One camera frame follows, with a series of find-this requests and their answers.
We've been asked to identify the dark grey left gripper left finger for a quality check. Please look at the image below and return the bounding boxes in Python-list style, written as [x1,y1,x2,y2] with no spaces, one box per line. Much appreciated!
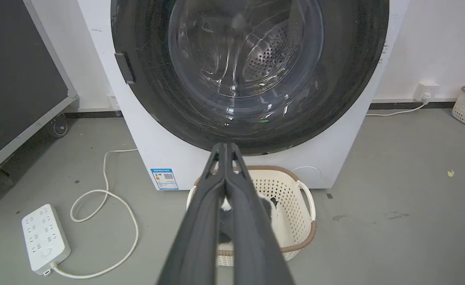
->
[156,143,227,285]

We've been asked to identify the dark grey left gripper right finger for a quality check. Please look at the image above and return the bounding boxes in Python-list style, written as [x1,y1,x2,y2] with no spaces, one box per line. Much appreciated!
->
[225,143,295,285]

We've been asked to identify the white front-load washing machine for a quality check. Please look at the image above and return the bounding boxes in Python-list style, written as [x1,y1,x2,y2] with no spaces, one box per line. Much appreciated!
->
[77,0,411,191]

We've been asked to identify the black round washing machine door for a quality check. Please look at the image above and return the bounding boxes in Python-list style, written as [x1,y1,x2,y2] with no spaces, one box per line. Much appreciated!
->
[110,0,390,156]

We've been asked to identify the dark clothing in basket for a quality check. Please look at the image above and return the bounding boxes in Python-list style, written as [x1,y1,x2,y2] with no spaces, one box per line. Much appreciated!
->
[218,196,278,245]

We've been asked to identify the white perforated laundry basket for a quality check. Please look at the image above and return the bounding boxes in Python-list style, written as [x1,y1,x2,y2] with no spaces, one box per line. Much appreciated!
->
[186,165,317,267]

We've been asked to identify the blue energy label sticker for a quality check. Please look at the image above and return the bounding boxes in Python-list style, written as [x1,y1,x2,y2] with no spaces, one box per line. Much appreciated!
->
[151,169,179,191]

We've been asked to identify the white power strip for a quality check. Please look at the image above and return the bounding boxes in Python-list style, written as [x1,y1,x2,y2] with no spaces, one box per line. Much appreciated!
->
[21,204,71,276]

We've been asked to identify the black caster wheel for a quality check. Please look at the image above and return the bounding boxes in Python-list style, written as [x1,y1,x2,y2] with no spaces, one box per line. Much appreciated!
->
[49,115,69,138]

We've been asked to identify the white power strip cable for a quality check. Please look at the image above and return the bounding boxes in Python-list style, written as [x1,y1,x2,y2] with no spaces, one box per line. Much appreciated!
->
[51,148,139,279]

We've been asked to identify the black door handle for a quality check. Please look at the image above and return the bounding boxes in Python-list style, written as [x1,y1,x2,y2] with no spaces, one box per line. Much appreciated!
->
[114,51,136,84]

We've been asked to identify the white plug cable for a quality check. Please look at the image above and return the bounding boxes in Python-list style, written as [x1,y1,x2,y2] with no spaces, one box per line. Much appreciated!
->
[366,102,427,117]

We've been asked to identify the white wall socket with plug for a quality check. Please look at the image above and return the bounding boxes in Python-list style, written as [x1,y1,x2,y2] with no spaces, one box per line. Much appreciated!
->
[414,81,441,105]

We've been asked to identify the black board with metal frame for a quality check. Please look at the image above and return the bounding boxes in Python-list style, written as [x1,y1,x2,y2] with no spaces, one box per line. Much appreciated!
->
[0,0,79,184]

